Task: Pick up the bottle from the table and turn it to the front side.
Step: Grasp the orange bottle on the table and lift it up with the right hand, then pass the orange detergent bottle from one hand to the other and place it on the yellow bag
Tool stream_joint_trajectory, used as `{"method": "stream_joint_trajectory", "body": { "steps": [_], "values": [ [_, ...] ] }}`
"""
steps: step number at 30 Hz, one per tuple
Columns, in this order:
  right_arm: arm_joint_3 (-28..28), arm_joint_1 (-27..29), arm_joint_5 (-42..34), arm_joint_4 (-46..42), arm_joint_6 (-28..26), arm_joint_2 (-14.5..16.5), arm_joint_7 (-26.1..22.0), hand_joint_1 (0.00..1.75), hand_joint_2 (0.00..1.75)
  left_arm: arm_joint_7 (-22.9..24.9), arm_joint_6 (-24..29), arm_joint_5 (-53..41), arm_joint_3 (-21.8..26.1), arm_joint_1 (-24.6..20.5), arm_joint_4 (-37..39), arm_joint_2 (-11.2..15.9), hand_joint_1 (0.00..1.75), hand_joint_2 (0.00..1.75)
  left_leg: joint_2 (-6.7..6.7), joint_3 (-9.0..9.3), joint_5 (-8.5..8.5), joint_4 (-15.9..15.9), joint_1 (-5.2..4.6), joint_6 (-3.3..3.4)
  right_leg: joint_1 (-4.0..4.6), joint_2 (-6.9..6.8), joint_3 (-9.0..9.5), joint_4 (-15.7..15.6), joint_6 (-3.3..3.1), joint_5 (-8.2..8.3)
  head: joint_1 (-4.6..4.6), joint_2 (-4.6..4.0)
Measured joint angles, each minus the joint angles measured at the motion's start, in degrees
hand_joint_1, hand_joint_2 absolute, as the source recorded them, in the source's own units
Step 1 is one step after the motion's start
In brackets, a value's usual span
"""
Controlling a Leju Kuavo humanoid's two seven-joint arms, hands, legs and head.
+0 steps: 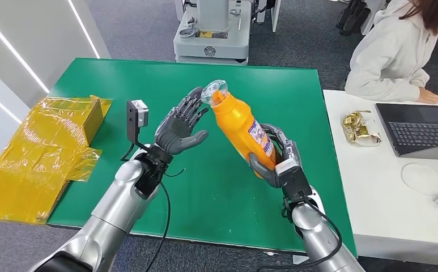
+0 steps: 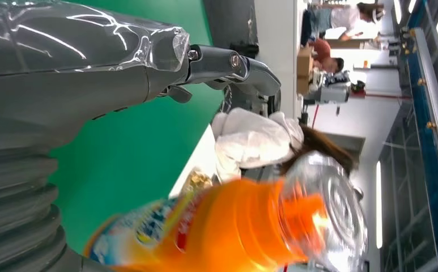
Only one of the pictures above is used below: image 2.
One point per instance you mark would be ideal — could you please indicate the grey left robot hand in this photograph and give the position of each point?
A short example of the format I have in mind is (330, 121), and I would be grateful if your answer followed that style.
(53, 67)

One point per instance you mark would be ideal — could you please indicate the brown cardboard box stack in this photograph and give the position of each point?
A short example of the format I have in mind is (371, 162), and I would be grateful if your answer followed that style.
(304, 69)

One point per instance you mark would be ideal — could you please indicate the person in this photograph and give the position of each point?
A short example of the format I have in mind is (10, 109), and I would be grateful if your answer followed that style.
(325, 56)
(340, 18)
(252, 140)

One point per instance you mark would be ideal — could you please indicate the gold foil snack pack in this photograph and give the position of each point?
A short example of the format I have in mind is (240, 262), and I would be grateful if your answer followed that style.
(199, 182)

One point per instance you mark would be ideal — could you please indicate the orange detergent bottle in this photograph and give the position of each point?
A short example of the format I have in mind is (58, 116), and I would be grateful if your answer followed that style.
(233, 225)

